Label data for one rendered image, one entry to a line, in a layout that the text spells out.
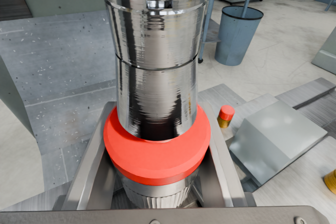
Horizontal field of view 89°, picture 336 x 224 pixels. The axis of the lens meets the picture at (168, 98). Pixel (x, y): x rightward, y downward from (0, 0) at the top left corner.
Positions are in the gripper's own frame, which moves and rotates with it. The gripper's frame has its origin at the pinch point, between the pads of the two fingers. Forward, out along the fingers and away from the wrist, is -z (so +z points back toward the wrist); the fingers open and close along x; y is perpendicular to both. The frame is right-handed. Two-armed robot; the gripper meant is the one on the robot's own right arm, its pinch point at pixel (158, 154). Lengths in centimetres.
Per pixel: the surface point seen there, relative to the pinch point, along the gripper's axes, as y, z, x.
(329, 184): 7.9, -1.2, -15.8
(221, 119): 6.9, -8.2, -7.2
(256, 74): 115, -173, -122
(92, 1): 1.5, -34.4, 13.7
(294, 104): 19.2, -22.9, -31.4
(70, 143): 24.1, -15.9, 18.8
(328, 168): 8.4, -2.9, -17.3
